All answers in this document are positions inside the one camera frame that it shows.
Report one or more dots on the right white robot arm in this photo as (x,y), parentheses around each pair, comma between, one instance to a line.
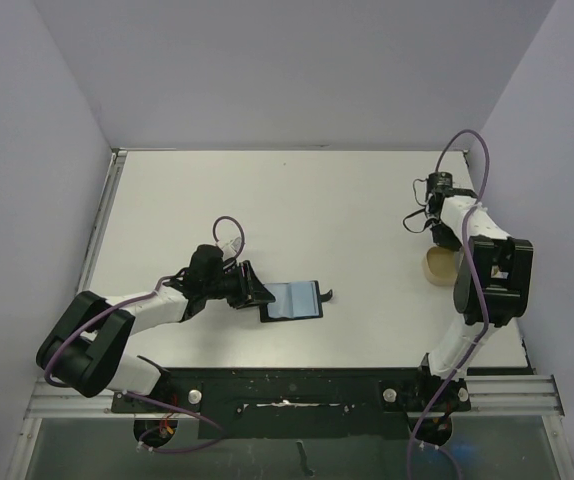
(493,278)

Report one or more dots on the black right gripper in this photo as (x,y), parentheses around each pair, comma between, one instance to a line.
(445,238)

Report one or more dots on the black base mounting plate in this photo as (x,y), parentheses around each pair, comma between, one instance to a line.
(321,403)

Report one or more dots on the left aluminium rail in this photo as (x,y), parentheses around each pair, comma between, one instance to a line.
(102,225)

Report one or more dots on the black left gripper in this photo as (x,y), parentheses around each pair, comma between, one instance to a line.
(250,290)

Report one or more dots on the right aluminium rail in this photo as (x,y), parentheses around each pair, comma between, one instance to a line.
(514,395)

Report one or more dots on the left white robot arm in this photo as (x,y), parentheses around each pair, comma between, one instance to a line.
(161,305)

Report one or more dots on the black leather card holder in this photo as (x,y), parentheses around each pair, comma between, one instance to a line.
(302,300)

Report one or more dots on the beige card tray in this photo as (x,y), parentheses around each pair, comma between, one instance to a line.
(440,266)

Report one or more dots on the aluminium rail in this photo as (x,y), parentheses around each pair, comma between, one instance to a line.
(514,395)
(102,225)

